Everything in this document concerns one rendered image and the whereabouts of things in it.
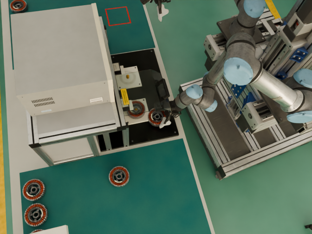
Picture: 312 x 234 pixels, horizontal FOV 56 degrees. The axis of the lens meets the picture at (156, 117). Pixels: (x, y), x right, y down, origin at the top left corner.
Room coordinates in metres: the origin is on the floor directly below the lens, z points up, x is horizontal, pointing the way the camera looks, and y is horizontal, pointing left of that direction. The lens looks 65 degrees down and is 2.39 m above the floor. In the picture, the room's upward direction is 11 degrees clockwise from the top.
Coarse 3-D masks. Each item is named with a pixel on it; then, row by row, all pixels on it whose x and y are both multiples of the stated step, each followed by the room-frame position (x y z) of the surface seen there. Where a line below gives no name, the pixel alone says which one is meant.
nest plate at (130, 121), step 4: (148, 112) 0.76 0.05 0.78; (124, 116) 0.70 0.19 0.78; (128, 116) 0.71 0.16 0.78; (144, 116) 0.73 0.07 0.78; (128, 120) 0.68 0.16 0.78; (132, 120) 0.69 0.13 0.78; (136, 120) 0.69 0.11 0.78; (140, 120) 0.70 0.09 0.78; (144, 120) 0.70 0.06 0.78; (128, 124) 0.66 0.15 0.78
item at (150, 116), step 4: (152, 112) 0.74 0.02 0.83; (156, 112) 0.75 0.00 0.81; (160, 112) 0.75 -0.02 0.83; (148, 116) 0.71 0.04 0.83; (152, 116) 0.73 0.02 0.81; (164, 116) 0.73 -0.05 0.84; (148, 120) 0.70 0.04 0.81; (152, 120) 0.69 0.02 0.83; (156, 120) 0.70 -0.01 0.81; (160, 120) 0.70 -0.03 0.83; (152, 124) 0.67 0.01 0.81; (156, 124) 0.67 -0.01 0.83
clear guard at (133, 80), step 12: (132, 72) 0.84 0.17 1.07; (144, 72) 0.85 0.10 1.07; (156, 72) 0.89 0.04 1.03; (120, 84) 0.75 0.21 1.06; (132, 84) 0.77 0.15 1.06; (144, 84) 0.78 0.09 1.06; (156, 84) 0.80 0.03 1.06; (120, 96) 0.69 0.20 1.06; (132, 96) 0.70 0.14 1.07; (144, 96) 0.71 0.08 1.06; (156, 96) 0.72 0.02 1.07; (132, 108) 0.63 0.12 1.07; (144, 108) 0.64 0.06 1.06; (156, 108) 0.66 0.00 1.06; (168, 108) 0.69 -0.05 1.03
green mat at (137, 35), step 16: (32, 0) 1.48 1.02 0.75; (48, 0) 1.50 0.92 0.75; (64, 0) 1.53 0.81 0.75; (80, 0) 1.56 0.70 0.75; (96, 0) 1.59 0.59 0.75; (112, 0) 1.62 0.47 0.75; (128, 0) 1.65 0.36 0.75; (112, 16) 1.47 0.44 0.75; (144, 16) 1.52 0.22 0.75; (112, 32) 1.33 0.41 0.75; (128, 32) 1.35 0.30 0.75; (144, 32) 1.38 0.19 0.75; (112, 48) 1.20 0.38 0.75; (128, 48) 1.22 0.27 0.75; (144, 48) 1.24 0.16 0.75
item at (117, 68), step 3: (114, 63) 0.97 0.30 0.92; (117, 63) 0.97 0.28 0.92; (114, 66) 0.95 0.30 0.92; (117, 66) 0.95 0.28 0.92; (120, 66) 0.98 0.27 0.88; (114, 69) 0.93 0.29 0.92; (117, 69) 0.93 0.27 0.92; (120, 69) 0.94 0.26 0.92; (123, 69) 0.96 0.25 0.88; (114, 72) 0.91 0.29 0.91; (117, 72) 0.92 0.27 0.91; (120, 72) 0.92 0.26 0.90; (123, 72) 0.94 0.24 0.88
